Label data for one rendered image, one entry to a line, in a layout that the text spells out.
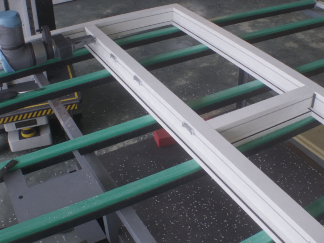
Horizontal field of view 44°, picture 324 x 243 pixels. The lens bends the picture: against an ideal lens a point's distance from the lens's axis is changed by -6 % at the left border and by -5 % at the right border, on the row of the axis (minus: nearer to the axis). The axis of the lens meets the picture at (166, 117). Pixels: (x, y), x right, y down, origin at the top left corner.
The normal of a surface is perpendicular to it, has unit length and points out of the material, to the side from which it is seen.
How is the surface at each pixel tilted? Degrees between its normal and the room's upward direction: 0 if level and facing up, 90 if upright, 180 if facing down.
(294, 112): 90
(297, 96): 0
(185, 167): 0
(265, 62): 90
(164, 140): 90
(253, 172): 0
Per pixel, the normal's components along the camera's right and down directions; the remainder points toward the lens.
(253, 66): -0.87, 0.29
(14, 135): -0.01, -0.83
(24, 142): 0.32, 0.53
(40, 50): 0.43, 0.01
